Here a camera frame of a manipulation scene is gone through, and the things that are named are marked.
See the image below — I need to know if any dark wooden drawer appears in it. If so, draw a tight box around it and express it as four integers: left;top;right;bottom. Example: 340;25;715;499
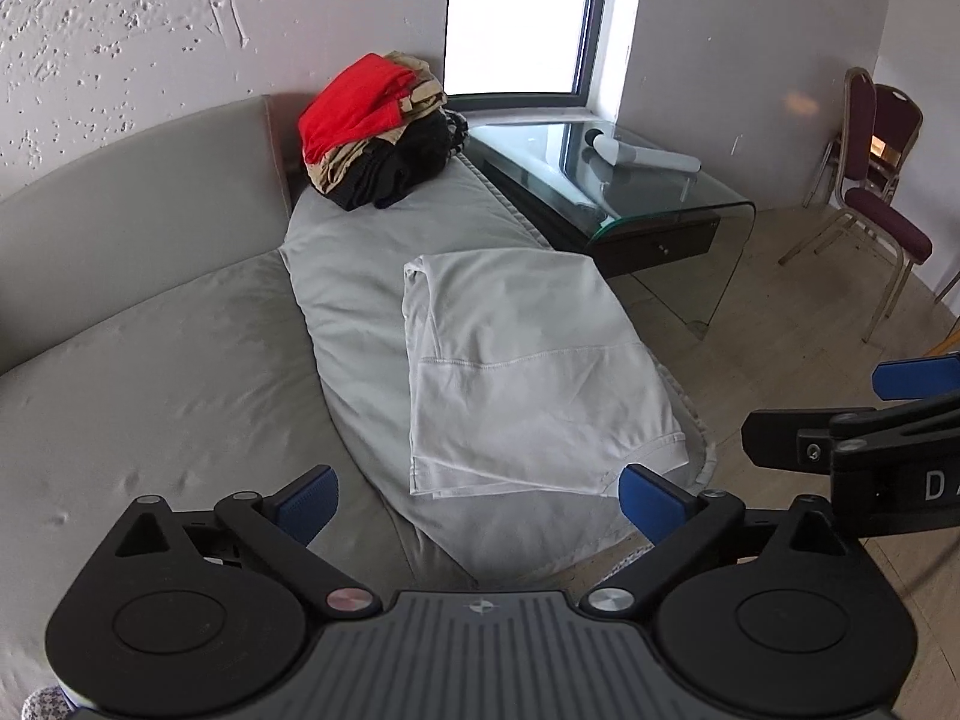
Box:
589;214;722;280

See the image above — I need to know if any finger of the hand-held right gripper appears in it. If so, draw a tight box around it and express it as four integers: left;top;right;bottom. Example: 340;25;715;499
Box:
741;408;897;470
855;352;960;442

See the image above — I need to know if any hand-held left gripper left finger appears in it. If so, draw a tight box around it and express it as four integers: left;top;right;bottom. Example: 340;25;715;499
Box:
112;465;380;620

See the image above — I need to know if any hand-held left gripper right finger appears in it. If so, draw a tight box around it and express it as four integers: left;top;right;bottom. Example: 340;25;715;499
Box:
579;463;852;620

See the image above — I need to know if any blue white patterned rug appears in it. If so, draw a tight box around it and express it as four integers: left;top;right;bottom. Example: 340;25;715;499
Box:
22;538;661;720

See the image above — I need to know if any grey sofa seat cushion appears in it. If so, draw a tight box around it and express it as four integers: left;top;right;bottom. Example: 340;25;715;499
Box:
279;152;717;590

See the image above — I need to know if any window with dark frame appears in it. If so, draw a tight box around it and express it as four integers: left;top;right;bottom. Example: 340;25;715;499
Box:
442;0;646;113

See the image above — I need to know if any tan folded garment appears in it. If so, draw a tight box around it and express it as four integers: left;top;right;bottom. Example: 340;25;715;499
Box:
304;51;449;194

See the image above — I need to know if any glass side table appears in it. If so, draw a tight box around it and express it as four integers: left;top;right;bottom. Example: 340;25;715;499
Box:
461;120;757;342

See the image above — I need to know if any maroon banquet chair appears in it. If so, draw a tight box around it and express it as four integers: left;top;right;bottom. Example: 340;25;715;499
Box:
778;82;935;346
802;66;878;211

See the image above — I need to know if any light grey hoodie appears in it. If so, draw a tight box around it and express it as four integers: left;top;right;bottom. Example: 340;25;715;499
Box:
401;247;689;500

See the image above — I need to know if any red folded garment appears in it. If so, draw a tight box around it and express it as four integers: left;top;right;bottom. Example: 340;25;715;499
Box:
298;54;417;164

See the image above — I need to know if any grey fabric sofa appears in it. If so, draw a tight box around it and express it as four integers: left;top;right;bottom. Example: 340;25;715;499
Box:
0;94;481;698

